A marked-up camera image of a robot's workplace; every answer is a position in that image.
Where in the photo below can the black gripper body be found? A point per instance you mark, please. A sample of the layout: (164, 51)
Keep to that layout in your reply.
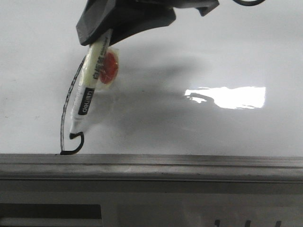
(203, 6)

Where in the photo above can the white whiteboard with metal frame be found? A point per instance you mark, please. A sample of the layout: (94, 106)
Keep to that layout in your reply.
(215, 98)

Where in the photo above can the white black whiteboard marker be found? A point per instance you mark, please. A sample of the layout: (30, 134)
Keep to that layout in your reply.
(99, 70)

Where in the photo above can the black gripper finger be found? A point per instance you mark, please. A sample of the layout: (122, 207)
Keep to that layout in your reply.
(98, 16)
(153, 17)

